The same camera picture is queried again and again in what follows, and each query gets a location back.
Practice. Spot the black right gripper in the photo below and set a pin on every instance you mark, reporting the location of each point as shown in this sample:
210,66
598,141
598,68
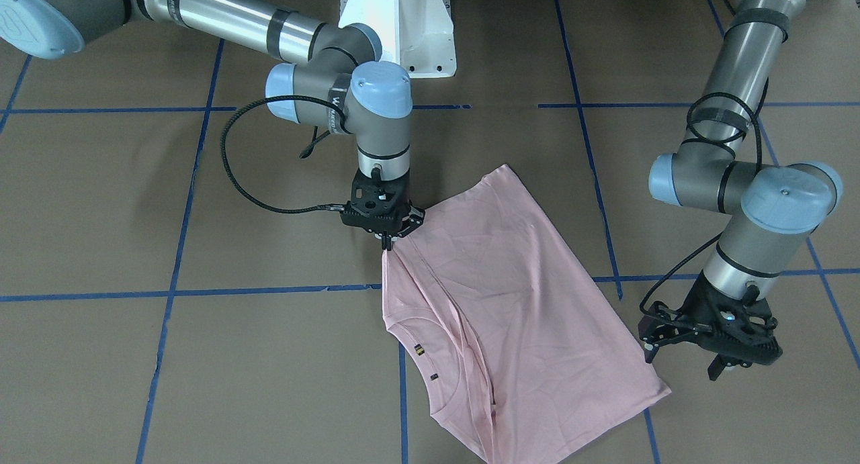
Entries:
414,217

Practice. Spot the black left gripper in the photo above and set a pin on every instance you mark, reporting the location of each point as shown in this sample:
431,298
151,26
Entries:
686,311

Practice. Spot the pink snoopy t-shirt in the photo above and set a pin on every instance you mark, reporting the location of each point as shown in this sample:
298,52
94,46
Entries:
523,358

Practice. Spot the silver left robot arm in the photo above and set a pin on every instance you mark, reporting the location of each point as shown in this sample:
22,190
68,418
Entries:
772,209

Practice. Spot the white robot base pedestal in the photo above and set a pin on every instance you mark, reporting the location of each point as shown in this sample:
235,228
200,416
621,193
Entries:
418,35

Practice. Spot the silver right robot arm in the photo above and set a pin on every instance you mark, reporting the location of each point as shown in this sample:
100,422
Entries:
327,77

